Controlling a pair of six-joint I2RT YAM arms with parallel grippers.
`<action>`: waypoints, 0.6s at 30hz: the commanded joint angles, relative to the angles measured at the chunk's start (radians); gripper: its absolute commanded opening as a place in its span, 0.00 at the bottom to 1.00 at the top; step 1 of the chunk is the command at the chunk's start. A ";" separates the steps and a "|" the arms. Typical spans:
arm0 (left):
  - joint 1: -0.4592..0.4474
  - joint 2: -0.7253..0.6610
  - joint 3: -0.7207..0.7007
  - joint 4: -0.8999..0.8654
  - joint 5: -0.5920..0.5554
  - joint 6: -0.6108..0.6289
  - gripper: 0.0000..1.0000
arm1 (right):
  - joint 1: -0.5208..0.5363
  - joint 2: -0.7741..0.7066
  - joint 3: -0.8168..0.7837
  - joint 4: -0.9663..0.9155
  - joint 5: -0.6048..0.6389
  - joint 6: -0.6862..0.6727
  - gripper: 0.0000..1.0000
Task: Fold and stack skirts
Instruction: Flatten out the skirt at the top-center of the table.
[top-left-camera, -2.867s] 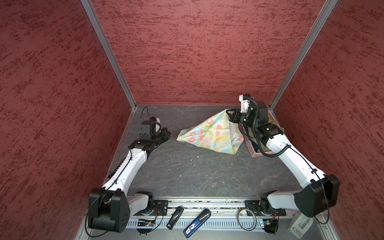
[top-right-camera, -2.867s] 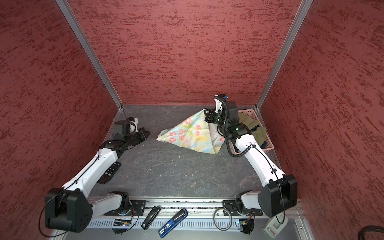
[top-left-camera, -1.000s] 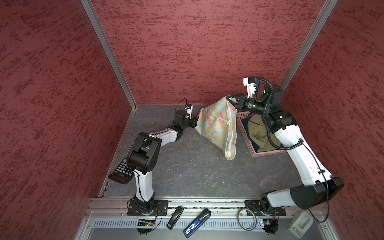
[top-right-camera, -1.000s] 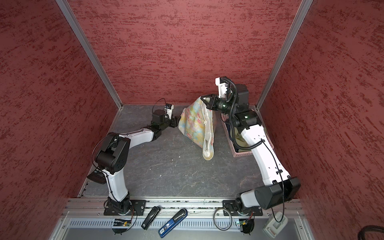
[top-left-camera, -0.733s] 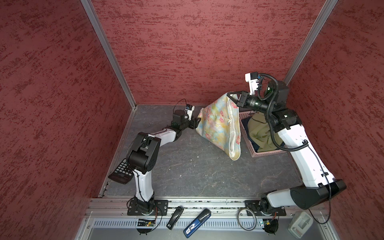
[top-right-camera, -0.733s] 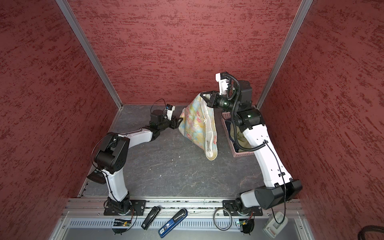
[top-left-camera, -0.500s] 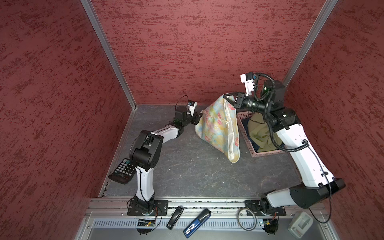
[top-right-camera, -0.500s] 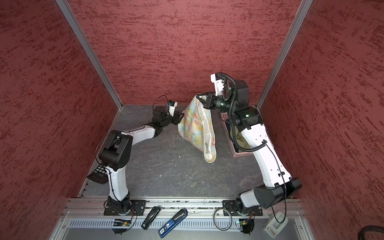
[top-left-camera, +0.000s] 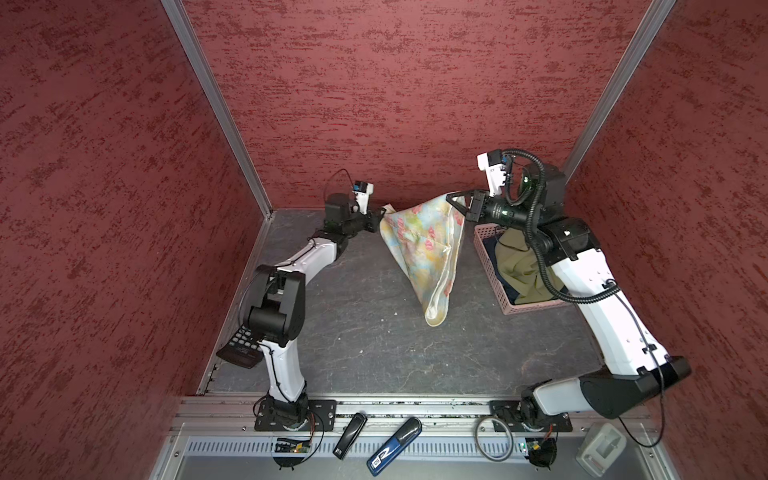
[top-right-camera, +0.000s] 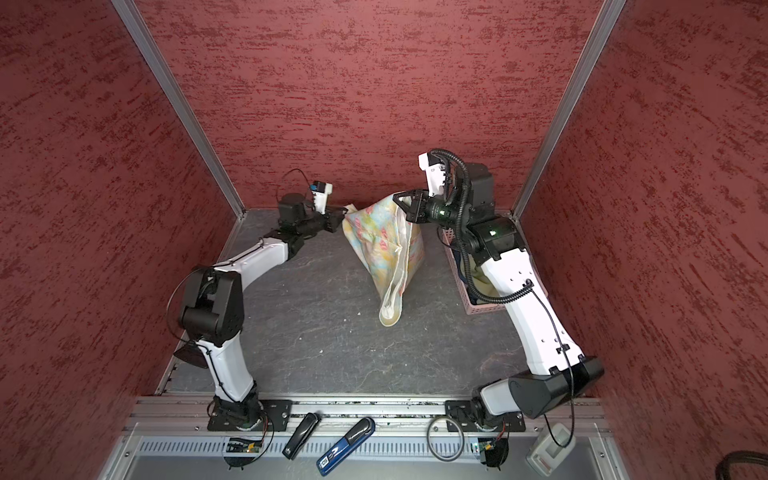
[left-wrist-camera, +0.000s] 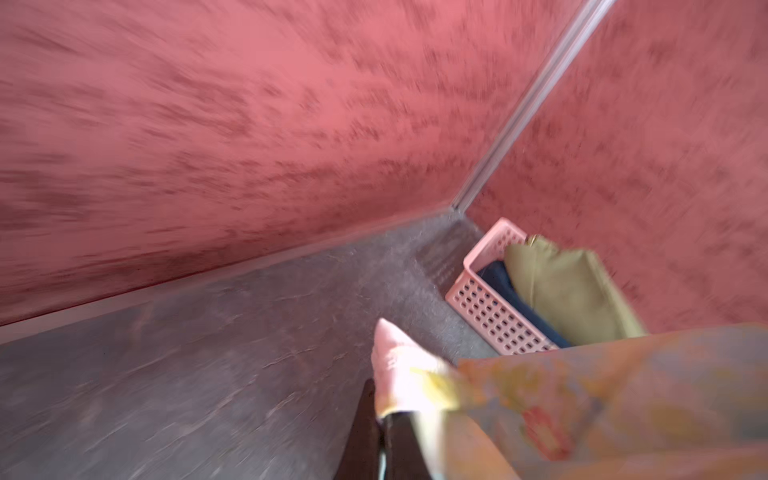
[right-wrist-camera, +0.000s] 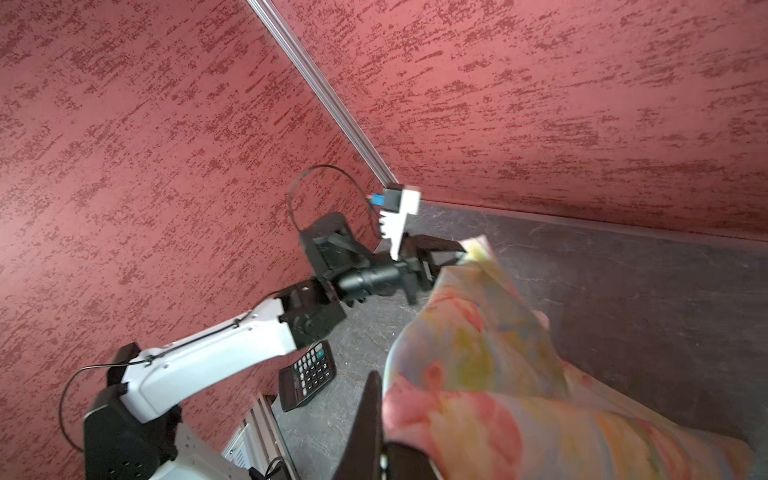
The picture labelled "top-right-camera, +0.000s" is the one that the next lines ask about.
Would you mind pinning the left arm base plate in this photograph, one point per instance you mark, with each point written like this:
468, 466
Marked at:
278, 412

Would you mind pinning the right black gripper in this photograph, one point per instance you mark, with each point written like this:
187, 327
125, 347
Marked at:
413, 209

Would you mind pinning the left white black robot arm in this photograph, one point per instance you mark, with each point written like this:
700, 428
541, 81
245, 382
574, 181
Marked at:
213, 310

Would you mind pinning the right circuit board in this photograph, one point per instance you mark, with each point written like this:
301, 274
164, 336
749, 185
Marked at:
493, 453

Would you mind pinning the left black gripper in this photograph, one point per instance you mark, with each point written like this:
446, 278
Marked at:
333, 212

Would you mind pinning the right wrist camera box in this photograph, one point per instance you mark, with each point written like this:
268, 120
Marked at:
435, 171

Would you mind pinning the olive green skirt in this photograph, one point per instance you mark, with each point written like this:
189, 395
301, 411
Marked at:
482, 284

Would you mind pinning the circuit board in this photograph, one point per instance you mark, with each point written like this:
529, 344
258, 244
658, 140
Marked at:
493, 453
236, 445

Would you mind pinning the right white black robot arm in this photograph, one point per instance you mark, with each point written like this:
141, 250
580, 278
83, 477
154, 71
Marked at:
498, 269

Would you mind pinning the left circuit board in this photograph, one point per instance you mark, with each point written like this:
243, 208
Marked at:
236, 445

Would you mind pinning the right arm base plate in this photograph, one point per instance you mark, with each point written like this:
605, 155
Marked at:
462, 414

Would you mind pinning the blue black stapler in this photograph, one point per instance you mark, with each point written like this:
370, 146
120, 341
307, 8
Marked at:
345, 446

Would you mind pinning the grey plastic holder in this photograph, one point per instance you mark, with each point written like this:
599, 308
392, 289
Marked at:
551, 449

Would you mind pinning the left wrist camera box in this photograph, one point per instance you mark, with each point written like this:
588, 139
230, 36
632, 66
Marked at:
321, 192

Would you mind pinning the black calculator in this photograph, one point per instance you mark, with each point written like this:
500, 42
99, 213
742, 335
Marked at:
192, 353

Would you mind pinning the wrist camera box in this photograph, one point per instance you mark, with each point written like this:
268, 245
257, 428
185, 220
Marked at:
435, 171
321, 192

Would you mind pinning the floral pastel skirt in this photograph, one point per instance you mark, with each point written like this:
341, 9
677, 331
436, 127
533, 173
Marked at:
390, 248

